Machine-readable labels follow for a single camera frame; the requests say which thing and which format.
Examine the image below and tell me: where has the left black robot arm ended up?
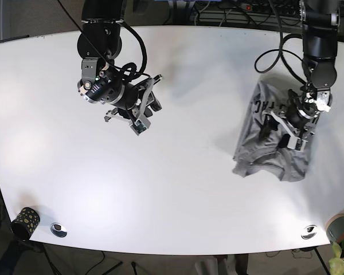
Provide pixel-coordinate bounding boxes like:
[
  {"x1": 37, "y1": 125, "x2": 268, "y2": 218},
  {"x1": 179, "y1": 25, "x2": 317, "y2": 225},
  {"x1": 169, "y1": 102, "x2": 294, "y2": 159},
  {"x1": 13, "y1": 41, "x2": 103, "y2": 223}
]
[{"x1": 258, "y1": 1, "x2": 340, "y2": 152}]

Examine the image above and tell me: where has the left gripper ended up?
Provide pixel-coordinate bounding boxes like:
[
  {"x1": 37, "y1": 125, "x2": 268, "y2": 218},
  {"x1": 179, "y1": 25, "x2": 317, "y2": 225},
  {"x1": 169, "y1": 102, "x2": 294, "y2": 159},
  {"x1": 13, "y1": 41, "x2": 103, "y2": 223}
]
[{"x1": 259, "y1": 99, "x2": 319, "y2": 152}]

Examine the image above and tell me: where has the table cable grommet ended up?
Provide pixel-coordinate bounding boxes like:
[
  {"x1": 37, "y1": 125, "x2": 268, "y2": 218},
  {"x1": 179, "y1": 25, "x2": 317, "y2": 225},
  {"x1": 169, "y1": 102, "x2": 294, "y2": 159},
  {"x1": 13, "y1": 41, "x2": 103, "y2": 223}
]
[
  {"x1": 50, "y1": 223, "x2": 67, "y2": 238},
  {"x1": 300, "y1": 225, "x2": 318, "y2": 240}
]

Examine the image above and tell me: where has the light grey T-shirt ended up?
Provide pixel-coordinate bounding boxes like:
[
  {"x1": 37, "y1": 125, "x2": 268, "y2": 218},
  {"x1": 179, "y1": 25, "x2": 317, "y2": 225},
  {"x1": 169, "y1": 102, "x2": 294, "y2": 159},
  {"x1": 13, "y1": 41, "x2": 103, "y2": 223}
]
[{"x1": 233, "y1": 78, "x2": 312, "y2": 182}]

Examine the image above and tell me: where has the right table cable grommet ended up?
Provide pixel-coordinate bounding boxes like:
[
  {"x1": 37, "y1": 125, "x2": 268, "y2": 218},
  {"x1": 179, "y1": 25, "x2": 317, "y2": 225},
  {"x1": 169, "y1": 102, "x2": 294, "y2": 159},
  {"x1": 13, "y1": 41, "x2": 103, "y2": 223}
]
[{"x1": 300, "y1": 225, "x2": 318, "y2": 240}]

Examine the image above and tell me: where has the left table cable grommet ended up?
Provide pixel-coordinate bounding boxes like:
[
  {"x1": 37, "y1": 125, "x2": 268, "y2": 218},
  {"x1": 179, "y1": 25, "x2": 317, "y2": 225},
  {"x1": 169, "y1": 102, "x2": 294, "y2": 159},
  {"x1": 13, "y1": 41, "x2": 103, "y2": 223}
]
[{"x1": 50, "y1": 223, "x2": 67, "y2": 238}]

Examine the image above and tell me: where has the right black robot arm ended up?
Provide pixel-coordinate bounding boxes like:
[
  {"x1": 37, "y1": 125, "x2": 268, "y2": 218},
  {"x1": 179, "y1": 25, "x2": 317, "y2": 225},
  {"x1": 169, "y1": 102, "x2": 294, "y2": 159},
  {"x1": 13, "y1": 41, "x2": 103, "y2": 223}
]
[{"x1": 75, "y1": 1, "x2": 162, "y2": 135}]

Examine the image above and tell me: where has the black gold-dotted cup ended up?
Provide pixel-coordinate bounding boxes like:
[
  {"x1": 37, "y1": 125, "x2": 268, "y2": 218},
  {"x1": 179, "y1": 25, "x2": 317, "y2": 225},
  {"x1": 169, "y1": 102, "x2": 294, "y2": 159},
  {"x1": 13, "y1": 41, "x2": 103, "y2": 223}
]
[{"x1": 11, "y1": 207, "x2": 41, "y2": 241}]

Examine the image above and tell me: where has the grey tape roll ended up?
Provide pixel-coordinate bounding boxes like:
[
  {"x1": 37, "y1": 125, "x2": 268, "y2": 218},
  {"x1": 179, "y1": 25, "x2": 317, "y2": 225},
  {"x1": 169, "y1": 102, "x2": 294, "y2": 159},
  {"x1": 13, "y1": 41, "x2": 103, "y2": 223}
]
[{"x1": 325, "y1": 214, "x2": 344, "y2": 244}]

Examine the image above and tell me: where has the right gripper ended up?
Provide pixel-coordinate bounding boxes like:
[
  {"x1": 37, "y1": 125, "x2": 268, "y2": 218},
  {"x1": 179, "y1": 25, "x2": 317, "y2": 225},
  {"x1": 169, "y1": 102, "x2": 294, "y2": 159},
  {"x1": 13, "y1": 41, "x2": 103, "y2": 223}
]
[{"x1": 104, "y1": 74, "x2": 163, "y2": 136}]

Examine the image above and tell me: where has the green potted plant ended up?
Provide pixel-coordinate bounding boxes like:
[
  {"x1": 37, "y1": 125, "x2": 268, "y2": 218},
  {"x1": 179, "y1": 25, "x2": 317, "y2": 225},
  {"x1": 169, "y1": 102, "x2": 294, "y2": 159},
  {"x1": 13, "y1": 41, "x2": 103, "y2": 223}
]
[{"x1": 329, "y1": 239, "x2": 344, "y2": 275}]

